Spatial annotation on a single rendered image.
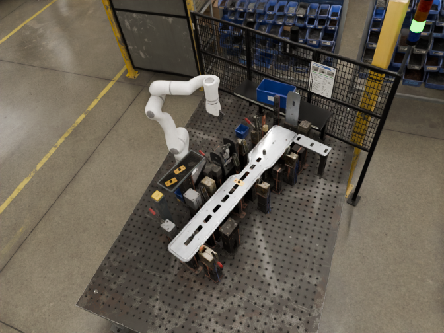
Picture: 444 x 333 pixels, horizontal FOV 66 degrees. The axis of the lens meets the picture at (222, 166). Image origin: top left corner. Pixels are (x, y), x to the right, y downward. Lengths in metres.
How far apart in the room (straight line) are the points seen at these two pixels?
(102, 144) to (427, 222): 3.75
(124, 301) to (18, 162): 2.88
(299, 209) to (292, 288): 0.63
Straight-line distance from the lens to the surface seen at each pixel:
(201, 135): 3.34
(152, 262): 2.70
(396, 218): 3.78
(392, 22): 2.55
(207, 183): 2.49
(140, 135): 4.55
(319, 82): 2.95
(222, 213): 2.43
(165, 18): 4.64
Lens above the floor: 3.08
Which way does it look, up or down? 51 degrees down
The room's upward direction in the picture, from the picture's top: 9 degrees counter-clockwise
